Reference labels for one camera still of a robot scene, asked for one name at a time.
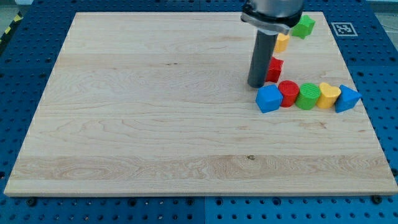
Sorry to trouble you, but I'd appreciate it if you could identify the light wooden board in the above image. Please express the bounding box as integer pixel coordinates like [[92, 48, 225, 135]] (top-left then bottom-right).
[[4, 12, 397, 197]]

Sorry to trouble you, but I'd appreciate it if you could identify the blue cube block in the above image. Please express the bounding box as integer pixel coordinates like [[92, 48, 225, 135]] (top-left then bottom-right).
[[256, 85, 283, 113]]

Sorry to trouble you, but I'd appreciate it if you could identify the red star block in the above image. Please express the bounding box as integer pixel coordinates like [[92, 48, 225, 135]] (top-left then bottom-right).
[[265, 57, 284, 83]]

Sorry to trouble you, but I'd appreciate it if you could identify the red cylinder block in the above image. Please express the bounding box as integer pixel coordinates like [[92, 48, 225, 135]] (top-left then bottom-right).
[[278, 80, 300, 108]]

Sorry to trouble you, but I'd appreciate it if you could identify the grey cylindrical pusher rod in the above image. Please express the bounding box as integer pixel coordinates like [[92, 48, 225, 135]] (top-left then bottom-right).
[[248, 31, 277, 88]]

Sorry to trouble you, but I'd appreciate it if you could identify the yellow hexagon block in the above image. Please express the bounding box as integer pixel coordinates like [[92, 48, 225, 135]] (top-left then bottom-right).
[[274, 33, 290, 53]]

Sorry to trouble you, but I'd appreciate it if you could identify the green cylinder block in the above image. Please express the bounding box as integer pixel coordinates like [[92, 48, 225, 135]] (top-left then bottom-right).
[[295, 83, 321, 110]]

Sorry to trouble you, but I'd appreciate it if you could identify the yellow heart block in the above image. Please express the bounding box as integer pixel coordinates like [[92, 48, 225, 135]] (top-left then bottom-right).
[[316, 82, 341, 109]]

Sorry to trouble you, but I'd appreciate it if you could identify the green star block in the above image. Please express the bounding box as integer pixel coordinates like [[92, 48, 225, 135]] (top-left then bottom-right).
[[291, 15, 315, 39]]

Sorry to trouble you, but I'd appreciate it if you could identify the blue triangle block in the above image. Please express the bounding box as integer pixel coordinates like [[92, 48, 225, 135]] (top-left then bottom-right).
[[335, 85, 362, 113]]

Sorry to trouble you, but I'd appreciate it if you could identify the white fiducial marker tag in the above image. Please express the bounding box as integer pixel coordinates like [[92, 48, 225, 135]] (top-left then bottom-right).
[[331, 22, 358, 37]]

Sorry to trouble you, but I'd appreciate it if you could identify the black yellow hazard tape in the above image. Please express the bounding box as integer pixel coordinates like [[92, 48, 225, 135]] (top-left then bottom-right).
[[1, 11, 24, 47]]

